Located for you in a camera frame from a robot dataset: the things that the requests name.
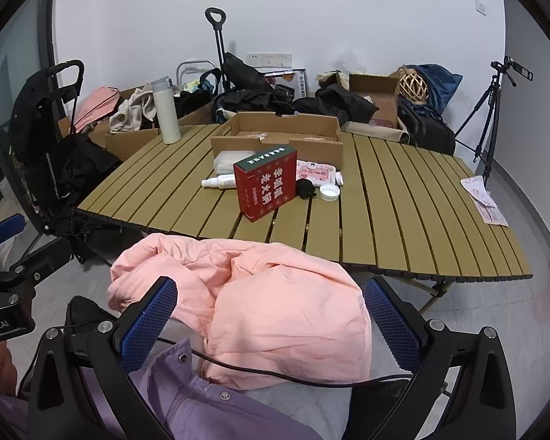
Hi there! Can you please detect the black tote bag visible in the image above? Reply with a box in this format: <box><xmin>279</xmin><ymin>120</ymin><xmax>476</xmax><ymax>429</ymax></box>
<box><xmin>174</xmin><ymin>68</ymin><xmax>223</xmax><ymax>117</ymax></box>

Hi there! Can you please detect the blue bag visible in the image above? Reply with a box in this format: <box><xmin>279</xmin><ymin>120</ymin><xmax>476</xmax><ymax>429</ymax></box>
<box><xmin>406</xmin><ymin>64</ymin><xmax>463</xmax><ymax>115</ymax></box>

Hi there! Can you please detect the beige cloth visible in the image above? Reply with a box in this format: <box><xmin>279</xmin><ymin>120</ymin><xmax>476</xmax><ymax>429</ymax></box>
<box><xmin>109</xmin><ymin>83</ymin><xmax>159</xmax><ymax>135</ymax></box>

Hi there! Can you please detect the purple jacket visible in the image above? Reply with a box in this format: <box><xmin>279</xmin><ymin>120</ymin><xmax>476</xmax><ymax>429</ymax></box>
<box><xmin>0</xmin><ymin>337</ymin><xmax>322</xmax><ymax>440</ymax></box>

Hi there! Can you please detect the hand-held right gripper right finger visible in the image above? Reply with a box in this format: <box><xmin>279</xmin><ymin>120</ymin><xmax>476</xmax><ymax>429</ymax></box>
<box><xmin>344</xmin><ymin>276</ymin><xmax>517</xmax><ymax>440</ymax></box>

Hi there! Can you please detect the black printed carton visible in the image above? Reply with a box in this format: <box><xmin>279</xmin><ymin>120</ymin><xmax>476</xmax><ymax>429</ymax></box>
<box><xmin>262</xmin><ymin>69</ymin><xmax>308</xmax><ymax>100</ymax></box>

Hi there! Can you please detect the white thermos bottle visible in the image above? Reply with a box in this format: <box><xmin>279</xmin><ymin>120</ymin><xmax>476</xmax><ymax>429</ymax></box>
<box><xmin>151</xmin><ymin>76</ymin><xmax>183</xmax><ymax>145</ymax></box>

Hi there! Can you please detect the paper leaflet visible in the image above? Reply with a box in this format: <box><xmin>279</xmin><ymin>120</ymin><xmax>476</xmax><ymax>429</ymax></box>
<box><xmin>460</xmin><ymin>175</ymin><xmax>510</xmax><ymax>228</ymax></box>

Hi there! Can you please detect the white tube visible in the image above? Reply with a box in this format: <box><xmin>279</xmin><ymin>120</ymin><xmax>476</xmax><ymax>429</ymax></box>
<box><xmin>201</xmin><ymin>175</ymin><xmax>238</xmax><ymax>190</ymax></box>

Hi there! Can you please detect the white wall outlet strip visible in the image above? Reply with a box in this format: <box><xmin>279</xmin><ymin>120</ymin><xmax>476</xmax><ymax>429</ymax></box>
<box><xmin>246</xmin><ymin>52</ymin><xmax>294</xmax><ymax>68</ymax></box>

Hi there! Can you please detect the black trolley handle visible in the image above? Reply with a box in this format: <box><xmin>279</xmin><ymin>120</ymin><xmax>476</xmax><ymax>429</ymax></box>
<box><xmin>205</xmin><ymin>7</ymin><xmax>234</xmax><ymax>95</ymax></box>

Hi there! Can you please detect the open brown cardboard box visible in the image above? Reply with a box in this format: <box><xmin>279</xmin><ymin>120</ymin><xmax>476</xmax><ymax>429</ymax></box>
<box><xmin>348</xmin><ymin>72</ymin><xmax>402</xmax><ymax>129</ymax></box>

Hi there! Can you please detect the large cardboard box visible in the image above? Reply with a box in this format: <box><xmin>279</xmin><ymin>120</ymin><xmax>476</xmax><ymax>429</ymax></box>
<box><xmin>57</xmin><ymin>86</ymin><xmax>214</xmax><ymax>162</ymax></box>

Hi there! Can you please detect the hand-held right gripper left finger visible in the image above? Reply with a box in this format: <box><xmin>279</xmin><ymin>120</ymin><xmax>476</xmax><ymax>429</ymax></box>
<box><xmin>27</xmin><ymin>276</ymin><xmax>179</xmax><ymax>440</ymax></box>

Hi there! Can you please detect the shallow cardboard tray box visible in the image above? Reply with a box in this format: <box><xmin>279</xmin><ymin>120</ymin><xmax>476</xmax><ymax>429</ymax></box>
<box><xmin>210</xmin><ymin>111</ymin><xmax>344</xmax><ymax>171</ymax></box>

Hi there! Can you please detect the pink wet wipes packet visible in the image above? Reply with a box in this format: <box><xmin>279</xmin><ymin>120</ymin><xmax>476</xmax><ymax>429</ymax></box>
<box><xmin>296</xmin><ymin>159</ymin><xmax>344</xmax><ymax>188</ymax></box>

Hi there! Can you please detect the white tissue pack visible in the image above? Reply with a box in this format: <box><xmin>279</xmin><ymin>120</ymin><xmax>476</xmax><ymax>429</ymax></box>
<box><xmin>213</xmin><ymin>150</ymin><xmax>247</xmax><ymax>176</ymax></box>

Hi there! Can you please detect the black clothing pile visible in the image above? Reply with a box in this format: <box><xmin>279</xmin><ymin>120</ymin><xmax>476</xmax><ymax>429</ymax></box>
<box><xmin>211</xmin><ymin>89</ymin><xmax>298</xmax><ymax>124</ymax></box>

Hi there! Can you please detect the metal folding frame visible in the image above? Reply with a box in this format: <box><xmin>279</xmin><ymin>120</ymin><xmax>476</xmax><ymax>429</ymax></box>
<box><xmin>176</xmin><ymin>59</ymin><xmax>217</xmax><ymax>88</ymax></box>

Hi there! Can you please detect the pink bag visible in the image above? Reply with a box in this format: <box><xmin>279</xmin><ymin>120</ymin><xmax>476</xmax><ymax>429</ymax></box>
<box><xmin>71</xmin><ymin>86</ymin><xmax>121</xmax><ymax>135</ymax></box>

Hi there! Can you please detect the woven rattan basket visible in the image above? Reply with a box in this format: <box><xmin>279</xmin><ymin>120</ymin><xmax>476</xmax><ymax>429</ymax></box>
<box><xmin>399</xmin><ymin>68</ymin><xmax>429</xmax><ymax>105</ymax></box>

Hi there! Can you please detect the small black cloth item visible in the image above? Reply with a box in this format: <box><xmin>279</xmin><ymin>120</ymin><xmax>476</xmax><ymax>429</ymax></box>
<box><xmin>295</xmin><ymin>179</ymin><xmax>318</xmax><ymax>201</ymax></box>

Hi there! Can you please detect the black camera tripod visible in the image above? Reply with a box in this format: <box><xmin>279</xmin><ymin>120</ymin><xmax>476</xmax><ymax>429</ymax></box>
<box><xmin>454</xmin><ymin>56</ymin><xmax>530</xmax><ymax>186</ymax></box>

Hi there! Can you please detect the black cable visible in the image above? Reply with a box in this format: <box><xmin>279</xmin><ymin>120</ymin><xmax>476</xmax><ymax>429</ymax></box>
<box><xmin>46</xmin><ymin>325</ymin><xmax>415</xmax><ymax>385</ymax></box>

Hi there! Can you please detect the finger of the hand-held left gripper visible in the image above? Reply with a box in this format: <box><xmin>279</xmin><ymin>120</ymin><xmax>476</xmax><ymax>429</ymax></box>
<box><xmin>7</xmin><ymin>237</ymin><xmax>74</xmax><ymax>287</ymax></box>
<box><xmin>0</xmin><ymin>213</ymin><xmax>27</xmax><ymax>252</ymax></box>

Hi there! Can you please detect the black jacket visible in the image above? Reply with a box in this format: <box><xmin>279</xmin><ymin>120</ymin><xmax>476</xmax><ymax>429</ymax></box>
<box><xmin>293</xmin><ymin>83</ymin><xmax>380</xmax><ymax>125</ymax></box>

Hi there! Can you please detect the pink jacket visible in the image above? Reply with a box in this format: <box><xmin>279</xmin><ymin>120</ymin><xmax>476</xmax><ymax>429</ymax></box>
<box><xmin>107</xmin><ymin>233</ymin><xmax>373</xmax><ymax>391</ymax></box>

